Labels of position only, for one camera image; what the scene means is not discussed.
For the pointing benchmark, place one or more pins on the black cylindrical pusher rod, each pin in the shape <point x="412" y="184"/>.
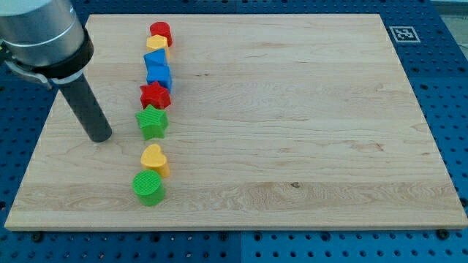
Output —
<point x="82" y="101"/>

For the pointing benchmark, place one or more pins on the green star block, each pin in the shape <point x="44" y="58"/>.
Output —
<point x="152" y="122"/>

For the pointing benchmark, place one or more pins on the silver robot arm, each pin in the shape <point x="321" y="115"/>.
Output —
<point x="44" y="42"/>

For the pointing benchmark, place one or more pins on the red star block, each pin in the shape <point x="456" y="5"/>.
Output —
<point x="156" y="95"/>

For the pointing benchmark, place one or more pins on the blue cube block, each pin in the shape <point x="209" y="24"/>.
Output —
<point x="160" y="74"/>

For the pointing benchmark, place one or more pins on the blue triangle block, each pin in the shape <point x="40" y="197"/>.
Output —
<point x="155" y="58"/>

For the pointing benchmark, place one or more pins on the yellow pentagon block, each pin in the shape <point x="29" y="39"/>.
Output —
<point x="158" y="42"/>

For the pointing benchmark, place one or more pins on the yellow heart block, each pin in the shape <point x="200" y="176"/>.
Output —
<point x="153" y="159"/>

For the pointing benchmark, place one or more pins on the red cylinder block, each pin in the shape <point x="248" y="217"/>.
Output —
<point x="162" y="28"/>

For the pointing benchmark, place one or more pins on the green cylinder block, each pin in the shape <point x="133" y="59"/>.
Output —
<point x="148" y="187"/>

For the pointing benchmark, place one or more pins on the wooden board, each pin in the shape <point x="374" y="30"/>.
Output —
<point x="277" y="122"/>

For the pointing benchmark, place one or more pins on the white fiducial marker tag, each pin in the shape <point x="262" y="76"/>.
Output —
<point x="404" y="34"/>

